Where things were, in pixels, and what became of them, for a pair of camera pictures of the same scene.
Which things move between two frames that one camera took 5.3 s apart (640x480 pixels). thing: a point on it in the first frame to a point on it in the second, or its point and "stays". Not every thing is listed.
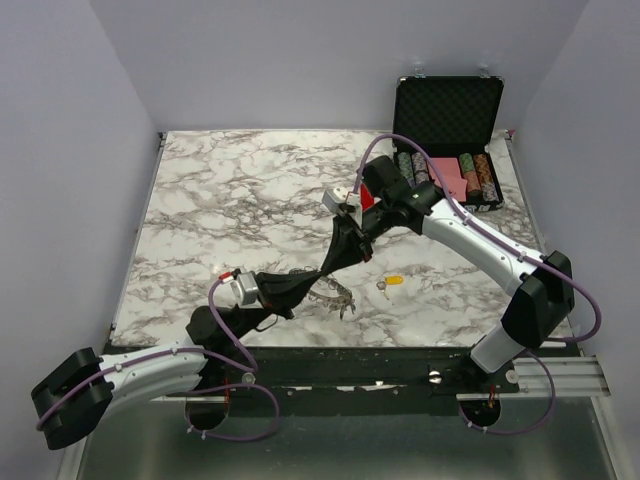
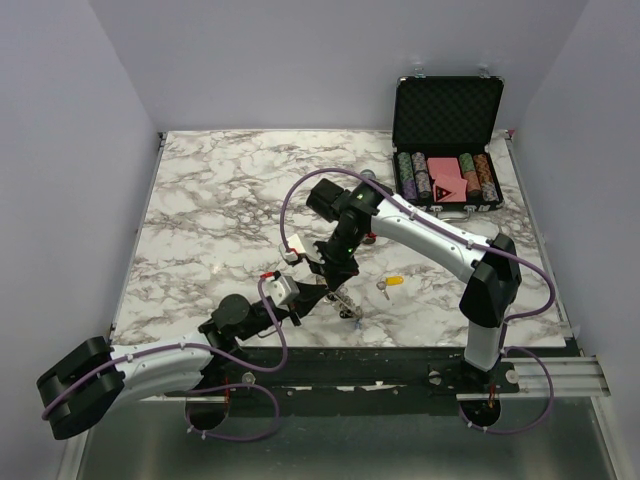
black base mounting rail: [351, 381] stays
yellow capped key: [389, 280] stays
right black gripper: [348, 245] to [335, 274]
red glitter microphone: [367, 199] to [368, 172]
